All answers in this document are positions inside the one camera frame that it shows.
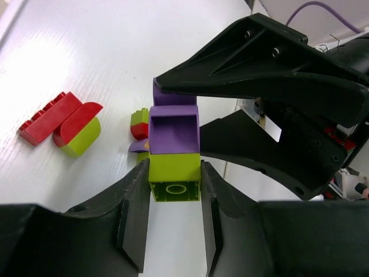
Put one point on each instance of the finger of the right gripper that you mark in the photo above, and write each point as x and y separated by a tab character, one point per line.
257	57
304	160

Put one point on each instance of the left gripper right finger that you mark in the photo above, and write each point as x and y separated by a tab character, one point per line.
280	238

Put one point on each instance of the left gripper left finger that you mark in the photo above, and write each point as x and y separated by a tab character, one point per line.
103	236

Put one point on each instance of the green square lego brick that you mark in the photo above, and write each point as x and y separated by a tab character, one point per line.
175	177

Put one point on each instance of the purple lego piece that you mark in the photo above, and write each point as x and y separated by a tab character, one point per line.
173	123

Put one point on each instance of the red and green rounded lego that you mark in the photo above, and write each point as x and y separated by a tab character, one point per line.
78	132

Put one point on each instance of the green red purple lego stack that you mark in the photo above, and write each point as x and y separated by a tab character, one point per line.
140	132

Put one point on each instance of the red flat lego brick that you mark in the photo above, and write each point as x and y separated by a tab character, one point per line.
46	120

